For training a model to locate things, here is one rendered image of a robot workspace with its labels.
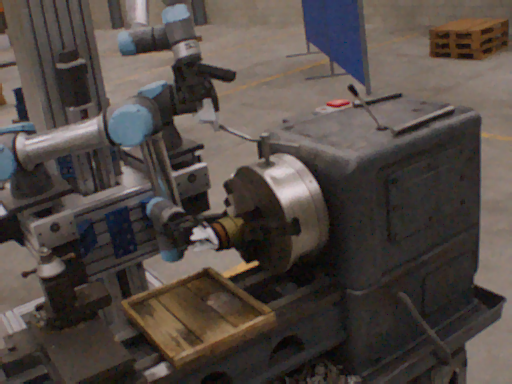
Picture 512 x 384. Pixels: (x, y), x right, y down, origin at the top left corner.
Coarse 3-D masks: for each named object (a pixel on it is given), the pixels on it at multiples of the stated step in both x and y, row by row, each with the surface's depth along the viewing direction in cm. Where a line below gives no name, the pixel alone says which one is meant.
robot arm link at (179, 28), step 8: (168, 8) 160; (176, 8) 160; (184, 8) 161; (168, 16) 160; (176, 16) 160; (184, 16) 160; (168, 24) 160; (176, 24) 160; (184, 24) 160; (168, 32) 161; (176, 32) 160; (184, 32) 160; (192, 32) 162; (176, 40) 160; (184, 40) 160
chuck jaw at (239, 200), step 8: (224, 184) 170; (232, 184) 168; (240, 184) 169; (232, 192) 167; (240, 192) 168; (224, 200) 168; (232, 200) 166; (240, 200) 167; (248, 200) 168; (232, 208) 165; (240, 208) 166; (248, 208) 167; (256, 208) 170; (224, 216) 167; (232, 216) 164; (240, 216) 168
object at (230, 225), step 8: (216, 224) 161; (224, 224) 160; (232, 224) 161; (240, 224) 163; (216, 232) 159; (224, 232) 160; (232, 232) 160; (240, 232) 161; (224, 240) 159; (232, 240) 160; (240, 240) 162; (216, 248) 162; (224, 248) 161
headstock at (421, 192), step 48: (336, 144) 166; (384, 144) 161; (432, 144) 169; (480, 144) 185; (336, 192) 160; (384, 192) 165; (432, 192) 175; (480, 192) 191; (336, 240) 167; (384, 240) 169; (432, 240) 182
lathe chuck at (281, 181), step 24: (240, 168) 168; (264, 168) 161; (288, 168) 162; (264, 192) 161; (288, 192) 157; (288, 216) 155; (312, 216) 158; (264, 240) 169; (288, 240) 158; (312, 240) 160; (264, 264) 174; (288, 264) 162
